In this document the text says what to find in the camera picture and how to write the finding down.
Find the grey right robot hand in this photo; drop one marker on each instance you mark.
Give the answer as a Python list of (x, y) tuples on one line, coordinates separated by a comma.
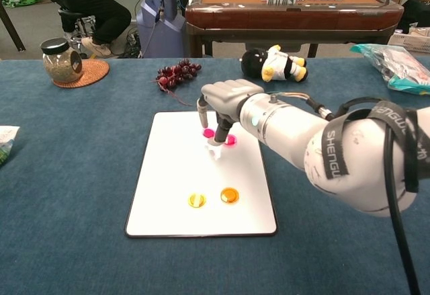
[(228, 96)]

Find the orange disc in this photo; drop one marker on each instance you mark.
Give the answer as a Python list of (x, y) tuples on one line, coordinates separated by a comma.
[(197, 200), (229, 195)]

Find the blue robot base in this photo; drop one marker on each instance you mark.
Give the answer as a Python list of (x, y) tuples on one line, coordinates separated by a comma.
[(161, 33)]

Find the black headed plush doll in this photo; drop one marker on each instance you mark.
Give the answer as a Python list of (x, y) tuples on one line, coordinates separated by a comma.
[(255, 63)]

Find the red grape bunch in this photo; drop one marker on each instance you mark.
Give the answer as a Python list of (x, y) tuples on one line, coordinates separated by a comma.
[(178, 71)]

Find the white magnetic board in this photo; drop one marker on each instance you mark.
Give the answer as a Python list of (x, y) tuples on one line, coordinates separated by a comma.
[(174, 174)]

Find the brown mahjong table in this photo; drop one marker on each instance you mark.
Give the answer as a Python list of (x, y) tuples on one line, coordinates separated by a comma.
[(285, 17)]

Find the orange woven coaster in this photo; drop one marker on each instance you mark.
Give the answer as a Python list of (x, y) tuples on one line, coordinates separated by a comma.
[(95, 71)]

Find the seated person in black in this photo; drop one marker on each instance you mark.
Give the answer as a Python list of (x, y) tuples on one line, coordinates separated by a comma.
[(97, 9)]

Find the teal clear snack bag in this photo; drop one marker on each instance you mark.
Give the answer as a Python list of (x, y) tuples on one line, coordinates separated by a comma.
[(386, 60)]

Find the glass jar black lid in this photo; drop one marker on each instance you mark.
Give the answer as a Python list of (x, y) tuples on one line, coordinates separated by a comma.
[(62, 64)]

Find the black chrome stool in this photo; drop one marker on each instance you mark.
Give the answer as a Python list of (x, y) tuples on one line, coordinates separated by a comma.
[(72, 14)]

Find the white plastic basket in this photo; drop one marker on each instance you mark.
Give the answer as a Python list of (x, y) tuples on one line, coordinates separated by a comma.
[(410, 41)]

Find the black bag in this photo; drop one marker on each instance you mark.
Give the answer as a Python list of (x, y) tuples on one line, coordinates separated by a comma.
[(416, 12)]

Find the dark table leg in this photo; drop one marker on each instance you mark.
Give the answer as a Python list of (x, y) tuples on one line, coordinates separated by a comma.
[(13, 29)]

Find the white snack bag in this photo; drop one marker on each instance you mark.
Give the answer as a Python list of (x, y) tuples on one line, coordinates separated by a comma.
[(6, 144)]

